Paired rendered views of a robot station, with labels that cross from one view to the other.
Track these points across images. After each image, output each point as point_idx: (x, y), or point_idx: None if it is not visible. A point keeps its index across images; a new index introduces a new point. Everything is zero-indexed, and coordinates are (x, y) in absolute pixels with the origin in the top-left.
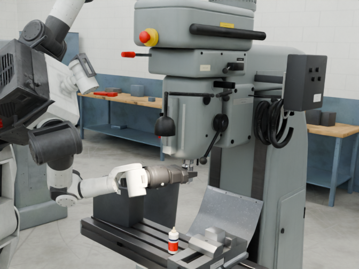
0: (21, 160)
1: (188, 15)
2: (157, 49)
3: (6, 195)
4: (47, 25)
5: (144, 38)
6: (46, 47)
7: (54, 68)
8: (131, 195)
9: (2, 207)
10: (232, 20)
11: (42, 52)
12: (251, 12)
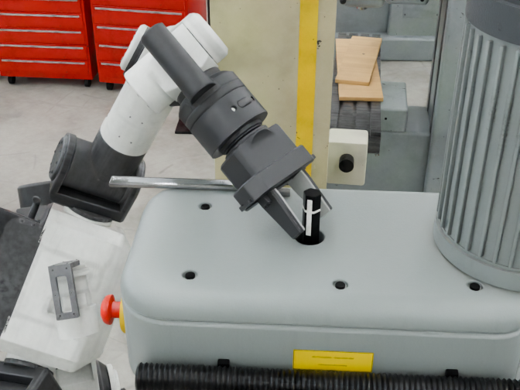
0: (437, 155)
1: (144, 333)
2: None
3: (91, 367)
4: (92, 148)
5: (100, 316)
6: (83, 191)
7: (59, 254)
8: None
9: (71, 388)
10: (362, 344)
11: (67, 203)
12: (494, 319)
